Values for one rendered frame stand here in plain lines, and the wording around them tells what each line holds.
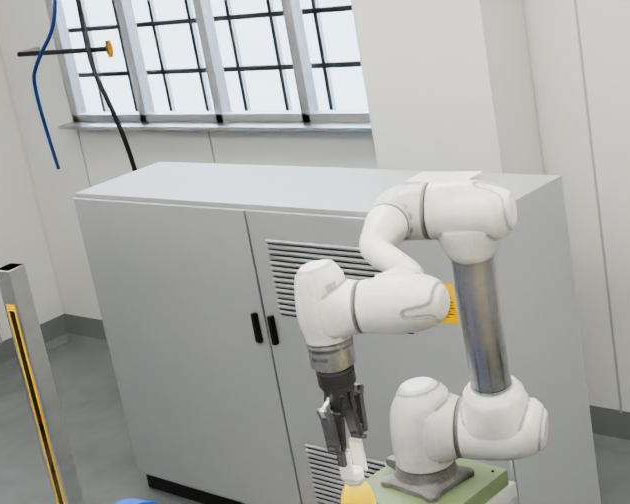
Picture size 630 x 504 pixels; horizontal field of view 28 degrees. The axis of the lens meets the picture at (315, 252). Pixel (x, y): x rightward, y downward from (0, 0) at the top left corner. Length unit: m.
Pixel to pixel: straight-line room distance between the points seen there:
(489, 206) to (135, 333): 2.99
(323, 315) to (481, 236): 0.59
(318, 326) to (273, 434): 2.77
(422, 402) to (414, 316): 0.85
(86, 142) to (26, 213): 0.80
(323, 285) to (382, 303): 0.12
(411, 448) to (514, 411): 0.29
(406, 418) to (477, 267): 0.48
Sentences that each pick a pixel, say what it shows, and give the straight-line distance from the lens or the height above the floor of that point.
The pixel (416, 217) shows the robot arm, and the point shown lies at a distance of 2.82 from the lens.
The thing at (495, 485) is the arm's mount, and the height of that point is 1.03.
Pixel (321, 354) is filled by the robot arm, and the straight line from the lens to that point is 2.39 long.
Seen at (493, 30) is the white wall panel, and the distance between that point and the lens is 5.09.
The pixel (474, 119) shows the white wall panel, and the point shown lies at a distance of 5.16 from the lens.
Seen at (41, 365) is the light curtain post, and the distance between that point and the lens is 3.63.
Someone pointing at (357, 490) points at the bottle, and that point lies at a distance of 2.53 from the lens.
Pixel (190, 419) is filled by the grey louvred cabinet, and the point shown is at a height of 0.45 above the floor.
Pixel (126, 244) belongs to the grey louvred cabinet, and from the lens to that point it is 5.36.
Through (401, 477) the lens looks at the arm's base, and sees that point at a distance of 3.25.
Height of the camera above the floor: 2.58
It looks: 17 degrees down
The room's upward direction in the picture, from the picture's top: 10 degrees counter-clockwise
